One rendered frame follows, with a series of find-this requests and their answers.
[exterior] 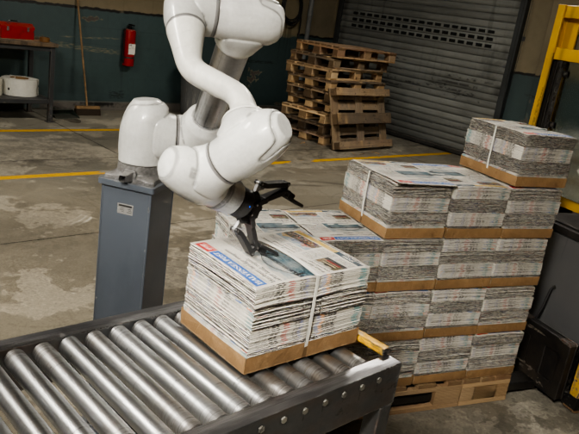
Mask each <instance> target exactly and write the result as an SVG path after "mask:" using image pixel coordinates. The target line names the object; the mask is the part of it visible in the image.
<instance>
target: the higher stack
mask: <svg viewBox="0 0 579 434"><path fill-rule="evenodd" d="M544 129H545V130H544ZM467 130H468V131H467V135H466V137H465V138H466V139H465V140H466V141H465V146H464V151H463V154H462V155H463V156H465V157H467V158H471V159H474V160H476V161H478V162H481V163H483V164H486V165H487V167H486V168H488V166H492V167H494V168H496V169H498V170H501V171H505V172H507V173H509V174H512V175H514V176H517V177H545V178H566V177H568V174H569V172H570V165H571V164H570V160H571V157H572V155H571V154H572V153H573V151H574V150H573V149H574V148H575V146H574V145H575V144H576V142H577V139H576V138H573V137H571V136H569V135H565V134H562V133H556V132H552V131H548V130H547V129H546V128H540V127H535V126H533V125H530V124H526V123H523V122H517V121H505V120H497V119H486V118H471V120H470V126H469V129H467ZM459 167H462V168H465V169H466V170H469V171H473V172H475V173H476V174H478V175H479V176H484V177H485V178H488V179H491V180H493V181H496V182H498V183H501V184H503V185H505V186H507V187H509V188H510V189H511V193H510V196H509V198H508V201H507V206H506V209H505V212H504V214H505V217H504V218H503V222H502V226H501V228H503V229H552V227H553V224H554V222H555V218H556V214H558V209H559V208H560V207H559V206H560V203H561V202H560V200H561V197H560V196H562V195H561V194H562V193H563V191H562V190H560V189H557V188H540V187H515V186H513V185H510V184H508V183H504V182H503V181H500V180H498V179H495V178H493V177H490V176H488V175H485V174H483V173H481V172H479V171H476V170H472V169H471V168H468V167H466V166H459ZM496 239H498V240H497V245H496V246H497V247H496V248H495V251H494V253H493V254H494V256H493V258H492V259H493V260H492V263H493V264H494V265H493V267H492V270H491V271H492V272H491V273H490V276H489V277H490V278H491V280H492V278H505V277H532V276H539V275H540V271H541V270H542V265H543V263H542V262H543V257H544V256H545V249H546V248H545V247H546V246H547V242H548V241H547V240H548V239H545V238H516V239H502V238H496ZM484 288H486V289H487V290H486V294H485V296H484V300H483V302H482V307H481V311H480V312H481V313H480V316H479V319H478V323H477V325H479V326H482V325H494V324H507V323H519V322H526V320H527V317H528V314H529V309H531V305H532V301H533V299H534V298H533V295H534V293H533V292H535V291H534V290H535V287H534V286H533V285H529V286H509V287H484ZM472 335H473V339H471V340H472V343H471V346H472V347H471V350H470V355H469V358H468V362H467V364H466V367H465V368H466V370H467V371H469V370H476V369H490V368H499V367H507V366H514V364H515V359H516V357H517V354H518V353H517V352H518V348H519V346H520V345H519V344H520V342H521V340H522V338H523V336H524V332H523V331H510V332H490V333H479V334H472ZM510 378H511V374H505V375H491V376H483V377H476V378H469V379H460V380H461V381H462V383H461V384H462V388H461V390H460V394H459V397H458V406H464V405H470V404H476V403H483V402H490V401H496V400H505V398H506V393H507V388H508V385H509V382H510V380H511V379H510Z"/></svg>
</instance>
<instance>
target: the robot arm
mask: <svg viewBox="0 0 579 434"><path fill-rule="evenodd" d="M164 23H165V30H166V34H167V37H168V40H169V42H170V45H171V50H172V53H173V57H174V59H175V62H176V65H177V68H178V70H179V72H180V73H181V75H182V76H183V78H184V79H185V80H186V81H187V82H189V83H190V84H192V85H194V86H195V87H197V88H198V89H200V90H201V92H200V95H199V97H198V100H197V104H195V105H193V106H191V107H190V108H189V109H188V110H187V111H186V112H185V113H184V114H183V115H174V114H173V113H170V112H169V108H168V106H167V105H166V104H165V103H164V102H162V101H161V100H159V99H158V98H154V97H137V98H135V99H133V100H132V102H131V103H129V105H128V107H127V108H126V110H125V112H124V115H123V117H122V119H121V125H120V132H119V141H118V153H119V156H118V164H117V168H116V169H114V170H111V171H107V172H105V174H104V176H105V177H107V178H113V179H117V180H119V182H122V183H137V184H140V185H144V186H147V187H155V185H156V184H158V183H163V184H164V185H165V186H166V187H167V188H168V189H170V190H171V191H173V192H174V193H175V194H177V195H179V196H181V197H182V198H184V199H185V200H187V201H189V202H193V203H195V204H197V205H203V206H206V207H207V208H211V209H213V210H214V211H217V212H221V213H223V214H225V215H227V214H229V215H231V216H233V217H234V218H236V220H237V222H236V223H235V225H234V226H230V230H231V231H232V232H234V233H235V235H236V237H237V239H238V240H239V242H240V244H241V246H242V248H243V250H244V251H245V253H247V254H248V255H250V256H254V252H255V251H259V252H261V253H263V254H265V253H266V251H269V252H271V253H273V254H275V255H278V252H276V251H274V250H272V249H271V248H269V247H267V246H265V245H262V244H260V243H259V242H258V236H257V232H256V227H255V226H256V222H255V220H256V219H257V218H258V215H259V212H260V211H261V210H262V206H263V205H265V204H266V203H268V202H269V201H272V200H274V199H277V198H279V197H281V196H282V197H283V198H285V199H287V200H288V201H290V202H292V203H294V204H295V205H297V206H299V207H301V208H302V207H303V205H302V204H301V203H300V202H298V201H296V200H295V199H294V198H295V195H294V194H293V193H291V192H290V191H289V190H288V188H289V186H290V183H289V182H287V181H285V180H273V181H260V180H258V179H255V180H254V183H255V184H256V185H255V187H254V190H250V189H249V188H247V187H245V186H244V184H243V183H242V182H241V181H240V180H242V179H245V178H248V177H250V176H252V175H254V174H256V173H258V172H259V171H261V170H263V169H264V168H265V167H267V166H268V165H270V164H272V163H273V162H275V161H276V160H277V159H278V158H280V157H281V156H282V155H283V154H284V153H285V151H286V150H287V149H288V147H289V146H290V143H291V139H292V127H291V125H290V122H289V120H288V118H287V117H286V116H285V115H284V114H283V113H281V112H280V111H278V110H276V109H272V108H260V107H258V106H257V104H256V102H255V100H254V98H253V96H252V94H251V92H250V91H249V90H248V89H247V87H246V86H244V85H243V84H242V83H240V78H241V75H242V73H243V71H244V68H245V66H246V62H247V60H248V58H249V57H250V56H252V55H253V54H254V53H255V52H257V50H259V49H260V48H261V47H263V46H269V45H271V44H273V43H275V42H277V41H278V40H279V39H280V38H281V37H282V35H283V31H284V25H285V13H284V9H283V7H282V6H281V5H280V3H279V2H277V1H276V0H165V1H164ZM204 37H213V38H215V43H216V44H215V49H214V51H213V54H212V57H211V60H210V63H209V65H207V64H206V63H204V62H203V61H202V47H203V42H204ZM228 107H229V108H230V110H228ZM227 110H228V111H227ZM265 188H266V189H274V188H278V189H274V190H272V191H269V192H267V193H264V194H262V195H260V194H259V191H260V190H262V189H265ZM241 224H245V226H246V232H247V237H248V239H247V237H246V235H245V234H244V233H243V232H242V231H243V229H242V227H241ZM248 240H249V241H248Z"/></svg>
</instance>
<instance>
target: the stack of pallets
mask: <svg viewBox="0 0 579 434"><path fill-rule="evenodd" d="M296 42H297V44H296V49H291V51H290V52H291V56H290V58H289V59H287V60H286V61H287V62H286V63H287V65H286V69H285V70H286V71H288V74H289V75H288V79H287V90H286V91H287V92H288V101H287V102H282V110H281V113H283V114H284V115H285V116H286V117H287V118H288V120H289V123H290V125H291V127H292V133H299V135H298V136H297V138H299V139H302V140H318V143H317V144H318V145H321V146H331V142H330V139H331V138H332V136H331V134H330V128H332V125H330V120H329V114H331V112H330V110H329V106H330V100H328V90H327V89H329V88H335V87H339V88H362V89H366V88H365V86H366V85H367V84H373V85H374V88H373V89H384V86H385V83H381V82H382V75H383V73H384V72H385V73H387V67H388V66H389V63H392V64H394V63H395V57H396V55H397V53H390V52H385V51H381V50H377V49H371V48H367V47H361V46H352V45H345V44H338V43H330V42H323V41H315V40H302V39H297V41H296ZM308 45H313V46H314V48H313V50H312V49H308ZM358 53H360V54H359V56H358ZM378 54H383V55H384V60H378V59H377V56H378ZM302 55H308V59H302ZM327 60H329V61H327ZM350 61H351V62H354V64H353V65H350ZM370 63H372V64H377V68H376V69H375V70H370V69H369V64H370ZM298 66H304V67H305V69H304V70H299V69H298ZM343 71H345V72H350V75H346V74H343ZM363 73H370V74H371V77H370V79H364V78H363ZM299 77H302V78H305V80H299ZM347 84H351V86H350V85H347ZM299 87H300V88H304V90H298V89H299ZM298 98H301V99H305V101H298ZM293 109H299V110H293ZM292 119H295V120H297V121H292ZM293 129H295V130H297V131H293ZM312 135H314V136H312Z"/></svg>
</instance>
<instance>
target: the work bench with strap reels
mask: <svg viewBox="0 0 579 434"><path fill-rule="evenodd" d="M9 21H12V22H9ZM55 47H57V48H59V44H56V43H53V42H51V41H50V42H41V41H40V38H37V37H34V26H33V24H30V23H25V22H19V21H17V20H8V21H7V22H5V21H0V48H10V49H22V50H28V76H27V77H25V76H17V75H11V74H9V75H3V76H1V77H0V103H26V104H27V110H24V111H26V112H34V111H33V110H32V103H35V104H47V120H46V122H54V121H53V87H54V66H55ZM34 51H45V52H49V69H48V92H47V97H45V96H43V95H41V94H39V79H36V78H34V77H33V68H34Z"/></svg>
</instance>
